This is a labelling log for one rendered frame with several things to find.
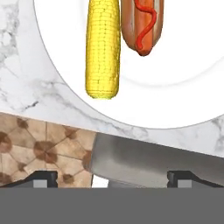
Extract grey metal appliance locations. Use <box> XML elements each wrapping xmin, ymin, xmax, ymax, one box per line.
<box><xmin>85</xmin><ymin>132</ymin><xmax>224</xmax><ymax>189</ymax></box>

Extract large white plate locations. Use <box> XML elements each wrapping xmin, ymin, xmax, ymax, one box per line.
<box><xmin>32</xmin><ymin>0</ymin><xmax>224</xmax><ymax>130</ymax></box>

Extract hot dog with ketchup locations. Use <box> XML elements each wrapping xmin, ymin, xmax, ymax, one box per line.
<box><xmin>120</xmin><ymin>0</ymin><xmax>165</xmax><ymax>57</ymax></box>

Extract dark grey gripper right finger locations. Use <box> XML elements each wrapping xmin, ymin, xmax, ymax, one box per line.
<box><xmin>166</xmin><ymin>171</ymin><xmax>224</xmax><ymax>189</ymax></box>

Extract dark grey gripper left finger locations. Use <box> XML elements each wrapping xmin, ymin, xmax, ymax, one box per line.
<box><xmin>1</xmin><ymin>171</ymin><xmax>59</xmax><ymax>189</ymax></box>

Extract yellow corn cob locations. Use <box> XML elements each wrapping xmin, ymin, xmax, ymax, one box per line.
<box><xmin>84</xmin><ymin>0</ymin><xmax>122</xmax><ymax>100</ymax></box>

